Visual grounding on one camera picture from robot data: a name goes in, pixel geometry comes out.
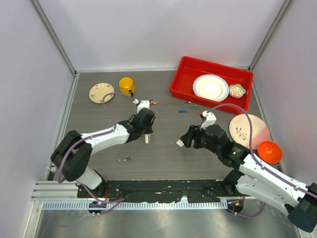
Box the pink white ceramic plate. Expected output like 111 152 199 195
229 114 270 150

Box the purple cable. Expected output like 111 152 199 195
57 92 136 214
208 103 317 218

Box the yellow mug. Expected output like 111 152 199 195
118 77 135 97

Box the small patterned ceramic bowl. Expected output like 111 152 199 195
229 84 247 99

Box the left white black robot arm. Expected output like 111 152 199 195
51 108 155 198

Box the white slotted cable duct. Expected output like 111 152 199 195
42 199 228 211

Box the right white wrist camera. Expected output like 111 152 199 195
200 111 216 130

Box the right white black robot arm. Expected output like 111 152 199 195
176 124 317 233

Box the white remote control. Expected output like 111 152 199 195
145 134 151 144

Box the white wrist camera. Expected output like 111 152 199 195
133 99 150 113
200 111 216 130

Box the white paper plate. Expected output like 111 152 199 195
193 74 229 102

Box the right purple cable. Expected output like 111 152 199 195
208 103 317 218

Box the cream floral plate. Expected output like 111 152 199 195
89 83 114 104

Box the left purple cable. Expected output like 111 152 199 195
57 92 136 214

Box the white battery cover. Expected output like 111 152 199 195
176 139 185 147

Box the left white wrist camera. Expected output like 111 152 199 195
133 99 150 113

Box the orange plastic bowl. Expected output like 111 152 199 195
257 141 283 164

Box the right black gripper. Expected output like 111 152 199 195
180 124 221 155

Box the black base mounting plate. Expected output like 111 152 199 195
91 179 243 203

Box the red plastic bin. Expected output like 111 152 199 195
169 56 253 110

